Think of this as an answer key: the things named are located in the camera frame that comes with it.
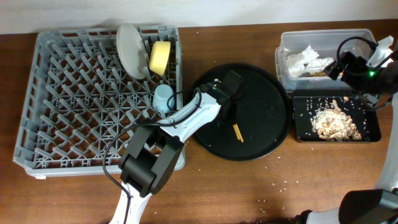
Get round black serving tray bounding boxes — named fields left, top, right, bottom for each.
left=191, top=63, right=292, bottom=161

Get grey plastic dishwasher rack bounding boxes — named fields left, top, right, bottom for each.
left=13, top=25, right=182, bottom=179

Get black rectangular tray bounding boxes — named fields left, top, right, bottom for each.
left=292, top=90, right=381, bottom=142

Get yellow bowl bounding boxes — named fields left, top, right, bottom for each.
left=149, top=41, right=171, bottom=77

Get grey round plate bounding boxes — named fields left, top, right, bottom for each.
left=116, top=23, right=147, bottom=80

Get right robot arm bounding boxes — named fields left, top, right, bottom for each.
left=294, top=36, right=397, bottom=223

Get rice and peanut shell scraps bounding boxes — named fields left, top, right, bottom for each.
left=296, top=96, right=369, bottom=142

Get light blue plastic cup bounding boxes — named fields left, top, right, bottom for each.
left=152, top=85, right=175, bottom=113

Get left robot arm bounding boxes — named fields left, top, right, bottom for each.
left=111, top=71, right=244, bottom=223

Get white paper napkin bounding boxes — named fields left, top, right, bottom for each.
left=286, top=45, right=334, bottom=78

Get brown snack wrapper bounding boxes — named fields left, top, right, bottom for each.
left=301, top=72, right=343, bottom=77

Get clear plastic bin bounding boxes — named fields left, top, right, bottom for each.
left=275, top=29, right=375, bottom=92

